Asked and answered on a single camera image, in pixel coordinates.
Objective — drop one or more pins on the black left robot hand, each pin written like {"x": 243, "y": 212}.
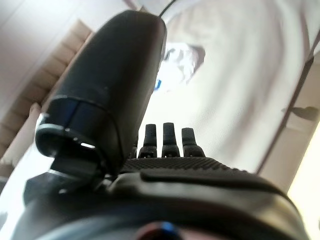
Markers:
{"x": 105, "y": 87}

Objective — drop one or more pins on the white crumpled garment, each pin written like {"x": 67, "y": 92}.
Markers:
{"x": 175, "y": 67}

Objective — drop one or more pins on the beige bedspread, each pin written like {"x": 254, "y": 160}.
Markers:
{"x": 237, "y": 87}

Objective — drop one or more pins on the beige upholstered bed frame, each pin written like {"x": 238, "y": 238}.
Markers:
{"x": 50, "y": 75}

